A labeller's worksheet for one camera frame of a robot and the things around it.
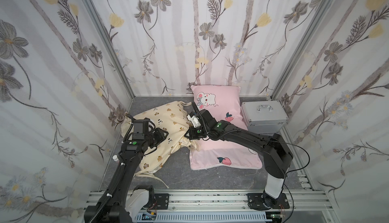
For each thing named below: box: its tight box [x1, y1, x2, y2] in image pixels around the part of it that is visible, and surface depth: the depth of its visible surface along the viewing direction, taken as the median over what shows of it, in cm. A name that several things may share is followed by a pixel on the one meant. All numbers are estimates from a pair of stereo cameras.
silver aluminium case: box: [240, 100, 289, 134], surface depth 95 cm
